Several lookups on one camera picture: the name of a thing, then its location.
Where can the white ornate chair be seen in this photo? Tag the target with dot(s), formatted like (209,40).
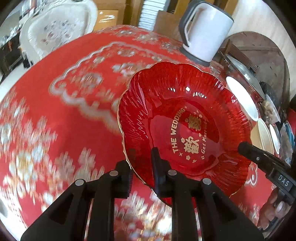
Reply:
(58,23)

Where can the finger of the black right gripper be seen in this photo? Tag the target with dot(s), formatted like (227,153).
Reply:
(265,161)

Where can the red glass wedding plate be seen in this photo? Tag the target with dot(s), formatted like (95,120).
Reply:
(193,120)

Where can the right hand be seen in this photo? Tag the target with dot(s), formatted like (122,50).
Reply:
(270,210)

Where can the clear plastic food container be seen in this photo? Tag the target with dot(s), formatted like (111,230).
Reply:
(271,113)

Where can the white electric kettle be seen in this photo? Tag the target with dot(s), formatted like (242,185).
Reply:
(203,28)

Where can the white ceramic bowl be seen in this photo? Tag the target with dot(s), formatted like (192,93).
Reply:
(243,97)

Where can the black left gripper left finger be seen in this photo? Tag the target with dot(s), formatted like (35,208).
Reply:
(85,210)

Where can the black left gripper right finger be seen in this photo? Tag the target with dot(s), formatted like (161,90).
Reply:
(199,209)

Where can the steel wok with glass lid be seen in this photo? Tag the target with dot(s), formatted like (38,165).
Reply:
(247,75)

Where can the red floral tablecloth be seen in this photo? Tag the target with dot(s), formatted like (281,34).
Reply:
(58,122)

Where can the dark wooden cabinet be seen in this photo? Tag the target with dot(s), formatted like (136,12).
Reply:
(12,56)

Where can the dark wooden chair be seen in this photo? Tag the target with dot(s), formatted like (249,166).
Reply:
(230,49)

